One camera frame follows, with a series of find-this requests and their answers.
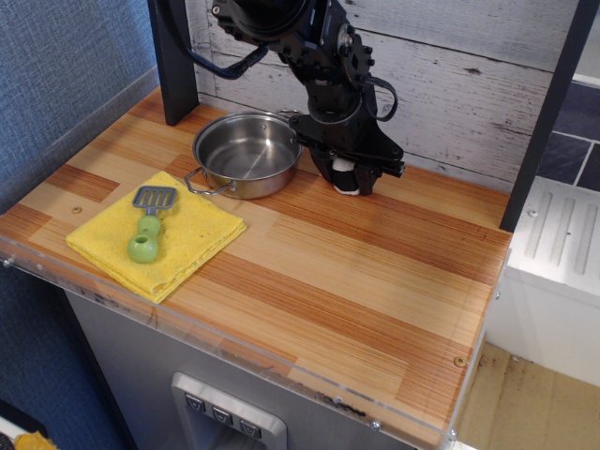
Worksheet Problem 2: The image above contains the clear acrylic front guard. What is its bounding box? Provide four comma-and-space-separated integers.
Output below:
1, 238, 492, 449

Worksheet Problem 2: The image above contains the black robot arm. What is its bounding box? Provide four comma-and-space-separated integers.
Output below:
212, 1, 405, 196

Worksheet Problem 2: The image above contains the stainless steel pot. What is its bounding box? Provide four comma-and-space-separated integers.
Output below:
185, 112, 303, 200

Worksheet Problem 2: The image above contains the yellow object bottom corner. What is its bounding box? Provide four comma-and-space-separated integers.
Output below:
13, 433, 57, 450

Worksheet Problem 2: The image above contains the green grey toy spatula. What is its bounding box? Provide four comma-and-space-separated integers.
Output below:
127, 185, 177, 263

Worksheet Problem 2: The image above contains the white ribbed side cabinet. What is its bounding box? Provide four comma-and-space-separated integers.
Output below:
487, 177, 599, 385

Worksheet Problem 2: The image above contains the dark grey right post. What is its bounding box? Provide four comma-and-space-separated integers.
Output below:
500, 0, 599, 233

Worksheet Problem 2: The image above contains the dark grey post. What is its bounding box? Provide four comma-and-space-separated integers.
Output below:
147, 0, 199, 126
500, 0, 599, 233

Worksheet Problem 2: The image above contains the plush sushi roll toy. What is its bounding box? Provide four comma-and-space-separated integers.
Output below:
332, 157, 360, 196

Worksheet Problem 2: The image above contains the silver dispenser panel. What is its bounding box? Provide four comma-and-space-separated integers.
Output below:
171, 372, 288, 449

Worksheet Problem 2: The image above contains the dark grey left post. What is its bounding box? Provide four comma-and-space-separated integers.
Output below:
147, 0, 199, 126

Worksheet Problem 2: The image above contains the yellow folded cloth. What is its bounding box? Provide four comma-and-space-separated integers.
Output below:
66, 172, 247, 303

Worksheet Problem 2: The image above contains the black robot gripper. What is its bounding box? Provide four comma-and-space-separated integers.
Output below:
289, 83, 405, 195

